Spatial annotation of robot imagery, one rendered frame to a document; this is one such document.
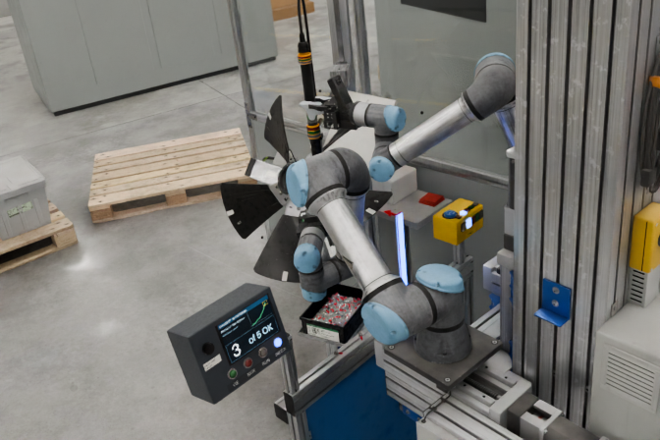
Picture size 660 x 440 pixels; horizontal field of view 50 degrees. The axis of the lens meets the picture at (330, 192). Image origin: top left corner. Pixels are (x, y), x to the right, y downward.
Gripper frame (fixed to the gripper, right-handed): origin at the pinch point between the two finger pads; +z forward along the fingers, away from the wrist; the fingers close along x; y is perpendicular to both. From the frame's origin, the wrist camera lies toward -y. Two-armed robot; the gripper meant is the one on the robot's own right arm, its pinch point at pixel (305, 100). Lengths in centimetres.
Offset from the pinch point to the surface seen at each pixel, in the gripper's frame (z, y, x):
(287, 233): 5.2, 44.7, -12.9
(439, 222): -39, 45, 15
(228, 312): -28, 25, -77
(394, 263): 17, 112, 75
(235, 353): -31, 34, -79
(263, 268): 9, 54, -24
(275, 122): 26.7, 16.6, 14.1
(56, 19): 488, 58, 247
